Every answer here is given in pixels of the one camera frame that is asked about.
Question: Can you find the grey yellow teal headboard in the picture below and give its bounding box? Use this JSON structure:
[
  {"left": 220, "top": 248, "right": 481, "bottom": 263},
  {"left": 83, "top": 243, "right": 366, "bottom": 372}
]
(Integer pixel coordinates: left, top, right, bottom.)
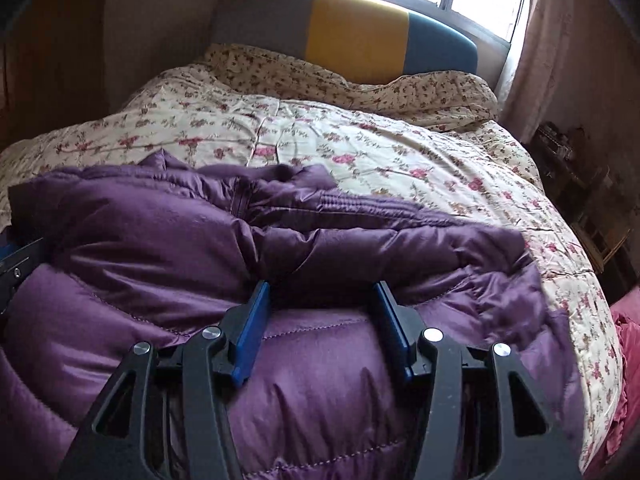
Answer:
[{"left": 210, "top": 0, "right": 479, "bottom": 87}]

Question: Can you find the wooden wardrobe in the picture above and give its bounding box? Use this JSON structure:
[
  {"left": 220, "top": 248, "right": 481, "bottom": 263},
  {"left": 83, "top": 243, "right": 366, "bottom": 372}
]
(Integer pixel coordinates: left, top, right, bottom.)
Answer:
[{"left": 0, "top": 0, "right": 109, "bottom": 152}]

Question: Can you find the wooden chair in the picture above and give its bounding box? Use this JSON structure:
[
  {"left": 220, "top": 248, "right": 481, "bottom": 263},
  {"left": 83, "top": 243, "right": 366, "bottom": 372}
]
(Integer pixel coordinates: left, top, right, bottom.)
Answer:
[{"left": 570, "top": 162, "right": 634, "bottom": 267}]

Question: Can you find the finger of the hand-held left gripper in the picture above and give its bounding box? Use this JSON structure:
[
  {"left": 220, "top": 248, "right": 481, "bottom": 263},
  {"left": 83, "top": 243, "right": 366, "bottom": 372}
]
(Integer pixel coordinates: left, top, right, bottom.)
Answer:
[{"left": 0, "top": 230, "right": 47, "bottom": 312}]

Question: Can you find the pink cloth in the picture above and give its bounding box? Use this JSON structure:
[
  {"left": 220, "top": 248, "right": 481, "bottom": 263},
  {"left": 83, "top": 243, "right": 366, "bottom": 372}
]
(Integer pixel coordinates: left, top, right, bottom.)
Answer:
[{"left": 582, "top": 295, "right": 640, "bottom": 480}]

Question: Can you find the purple puffer jacket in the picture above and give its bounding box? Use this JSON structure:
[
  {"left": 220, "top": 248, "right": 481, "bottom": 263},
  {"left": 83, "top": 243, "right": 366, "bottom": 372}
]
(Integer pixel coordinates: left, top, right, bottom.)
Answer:
[{"left": 0, "top": 150, "right": 576, "bottom": 480}]

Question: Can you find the large-floral quilt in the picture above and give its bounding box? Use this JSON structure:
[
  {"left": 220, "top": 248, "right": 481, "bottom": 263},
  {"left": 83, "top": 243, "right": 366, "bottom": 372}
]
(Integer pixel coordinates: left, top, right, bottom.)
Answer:
[{"left": 0, "top": 67, "right": 624, "bottom": 476}]

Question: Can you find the floral pillow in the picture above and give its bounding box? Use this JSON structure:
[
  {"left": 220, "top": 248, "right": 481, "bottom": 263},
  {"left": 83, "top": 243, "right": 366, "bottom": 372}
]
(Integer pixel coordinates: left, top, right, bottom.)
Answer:
[{"left": 205, "top": 42, "right": 501, "bottom": 134}]

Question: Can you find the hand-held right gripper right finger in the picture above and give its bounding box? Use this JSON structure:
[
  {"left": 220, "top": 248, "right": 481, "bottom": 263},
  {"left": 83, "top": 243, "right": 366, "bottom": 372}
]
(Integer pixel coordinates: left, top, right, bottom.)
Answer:
[{"left": 372, "top": 280, "right": 584, "bottom": 480}]

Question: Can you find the long pink floral curtain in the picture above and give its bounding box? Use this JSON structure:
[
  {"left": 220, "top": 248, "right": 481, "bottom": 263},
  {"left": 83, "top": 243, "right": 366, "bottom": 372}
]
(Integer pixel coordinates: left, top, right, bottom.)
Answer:
[{"left": 500, "top": 0, "right": 603, "bottom": 142}]

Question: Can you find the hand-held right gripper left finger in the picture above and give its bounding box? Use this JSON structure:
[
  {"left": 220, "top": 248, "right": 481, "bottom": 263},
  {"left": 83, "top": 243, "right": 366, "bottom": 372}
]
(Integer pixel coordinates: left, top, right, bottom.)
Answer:
[{"left": 57, "top": 280, "right": 273, "bottom": 480}]

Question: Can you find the cluttered wooden desk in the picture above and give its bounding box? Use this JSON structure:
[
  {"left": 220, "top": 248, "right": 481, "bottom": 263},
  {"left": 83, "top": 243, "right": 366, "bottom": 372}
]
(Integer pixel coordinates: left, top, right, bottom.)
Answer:
[{"left": 530, "top": 120, "right": 601, "bottom": 182}]

